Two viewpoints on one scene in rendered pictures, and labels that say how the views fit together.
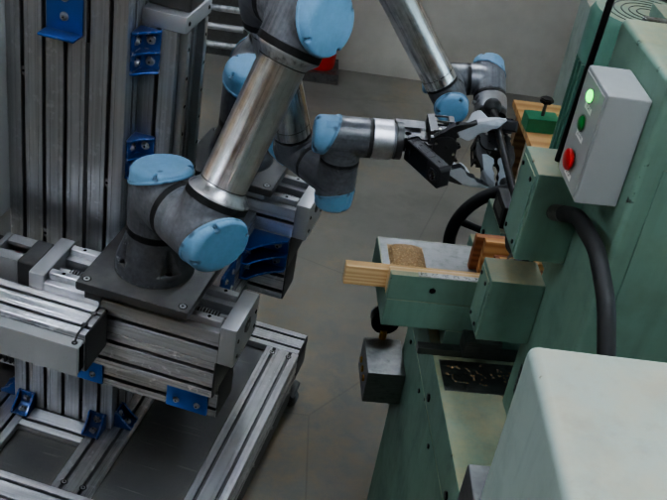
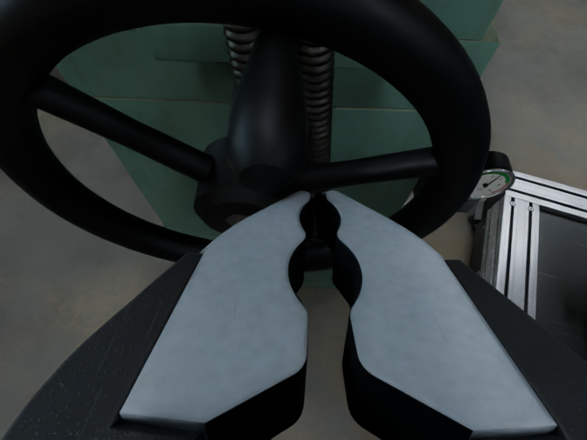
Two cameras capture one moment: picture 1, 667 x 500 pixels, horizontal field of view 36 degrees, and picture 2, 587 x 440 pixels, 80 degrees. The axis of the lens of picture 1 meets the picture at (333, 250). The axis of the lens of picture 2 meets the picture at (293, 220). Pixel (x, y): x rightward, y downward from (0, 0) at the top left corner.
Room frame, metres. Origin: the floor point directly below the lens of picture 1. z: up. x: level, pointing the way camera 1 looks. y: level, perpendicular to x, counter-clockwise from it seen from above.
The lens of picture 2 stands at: (2.08, -0.33, 1.01)
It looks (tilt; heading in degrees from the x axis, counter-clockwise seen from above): 63 degrees down; 188
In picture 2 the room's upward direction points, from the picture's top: 3 degrees clockwise
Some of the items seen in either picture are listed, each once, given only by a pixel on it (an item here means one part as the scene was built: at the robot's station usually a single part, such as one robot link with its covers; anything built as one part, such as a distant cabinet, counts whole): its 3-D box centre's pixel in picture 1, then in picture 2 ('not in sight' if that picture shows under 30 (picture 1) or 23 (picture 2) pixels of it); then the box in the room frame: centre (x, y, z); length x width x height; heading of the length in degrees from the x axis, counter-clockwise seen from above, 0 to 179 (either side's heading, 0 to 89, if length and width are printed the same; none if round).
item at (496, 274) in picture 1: (504, 301); not in sight; (1.42, -0.29, 1.02); 0.09 x 0.07 x 0.12; 98
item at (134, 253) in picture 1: (156, 244); not in sight; (1.62, 0.33, 0.87); 0.15 x 0.15 x 0.10
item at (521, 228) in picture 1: (543, 204); not in sight; (1.39, -0.30, 1.22); 0.09 x 0.08 x 0.15; 8
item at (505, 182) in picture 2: (384, 323); (478, 177); (1.80, -0.14, 0.65); 0.06 x 0.04 x 0.08; 98
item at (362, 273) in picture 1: (495, 286); not in sight; (1.61, -0.31, 0.92); 0.57 x 0.02 x 0.04; 98
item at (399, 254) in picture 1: (408, 256); not in sight; (1.67, -0.14, 0.91); 0.10 x 0.07 x 0.02; 8
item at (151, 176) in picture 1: (162, 193); not in sight; (1.62, 0.33, 0.98); 0.13 x 0.12 x 0.14; 45
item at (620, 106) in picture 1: (601, 136); not in sight; (1.29, -0.33, 1.40); 0.10 x 0.06 x 0.16; 8
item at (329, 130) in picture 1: (341, 137); not in sight; (1.74, 0.02, 1.10); 0.11 x 0.08 x 0.09; 98
